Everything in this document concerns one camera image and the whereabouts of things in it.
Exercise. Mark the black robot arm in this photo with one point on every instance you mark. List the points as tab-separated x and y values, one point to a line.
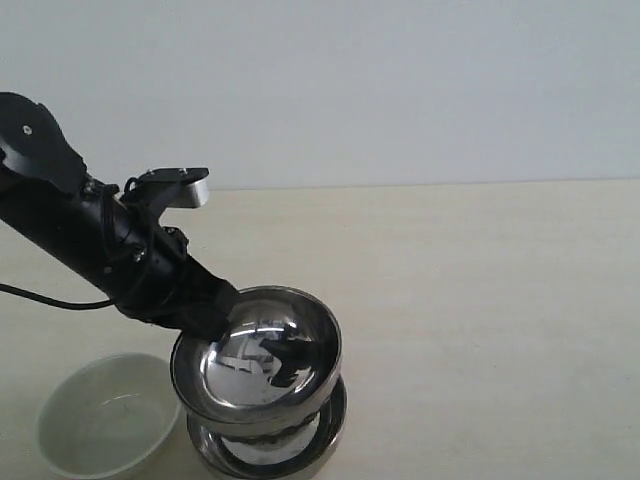
109	235

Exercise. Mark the smooth steel bowl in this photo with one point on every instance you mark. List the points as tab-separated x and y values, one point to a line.
297	455

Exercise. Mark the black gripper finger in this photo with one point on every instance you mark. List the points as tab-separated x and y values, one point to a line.
224	298
204	323

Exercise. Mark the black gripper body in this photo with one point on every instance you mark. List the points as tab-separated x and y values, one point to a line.
168	281

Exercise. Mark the ribbed steel bowl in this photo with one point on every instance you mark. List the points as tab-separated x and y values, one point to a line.
274	367

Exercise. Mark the white ceramic bowl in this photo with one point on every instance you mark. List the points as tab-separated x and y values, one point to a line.
109	419

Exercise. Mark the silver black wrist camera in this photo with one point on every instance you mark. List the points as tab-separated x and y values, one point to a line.
168	188

